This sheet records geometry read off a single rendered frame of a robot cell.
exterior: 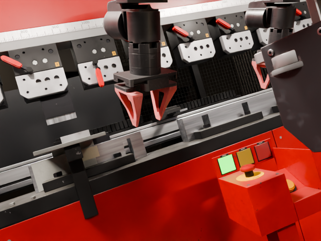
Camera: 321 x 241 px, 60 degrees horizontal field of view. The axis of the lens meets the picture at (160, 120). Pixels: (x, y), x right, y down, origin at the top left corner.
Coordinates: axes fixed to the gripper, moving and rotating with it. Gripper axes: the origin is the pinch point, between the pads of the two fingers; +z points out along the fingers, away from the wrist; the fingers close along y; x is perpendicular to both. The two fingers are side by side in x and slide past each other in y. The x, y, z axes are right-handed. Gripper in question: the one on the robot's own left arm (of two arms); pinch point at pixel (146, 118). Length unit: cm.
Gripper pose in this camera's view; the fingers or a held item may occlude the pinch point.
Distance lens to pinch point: 53.9
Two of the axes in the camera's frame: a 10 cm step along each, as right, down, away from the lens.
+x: 6.0, 2.9, -7.4
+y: -8.0, 2.4, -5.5
